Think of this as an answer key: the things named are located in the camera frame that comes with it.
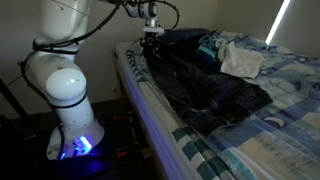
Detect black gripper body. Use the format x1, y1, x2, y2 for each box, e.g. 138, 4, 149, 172
140, 27, 164, 46

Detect dark blue denim pants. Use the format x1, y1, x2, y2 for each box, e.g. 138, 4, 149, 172
143, 36, 272, 136

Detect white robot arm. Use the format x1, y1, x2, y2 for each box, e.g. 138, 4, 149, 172
22, 0, 105, 160

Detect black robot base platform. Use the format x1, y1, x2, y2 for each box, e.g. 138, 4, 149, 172
23, 111, 152, 180

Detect teal and navy garment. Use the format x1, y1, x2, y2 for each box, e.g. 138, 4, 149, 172
196, 35, 221, 71

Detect white cloth garment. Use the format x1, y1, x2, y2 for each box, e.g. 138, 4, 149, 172
215, 39, 265, 78

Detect blue checkered bed sheet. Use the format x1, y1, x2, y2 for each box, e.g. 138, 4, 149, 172
125, 31, 320, 180

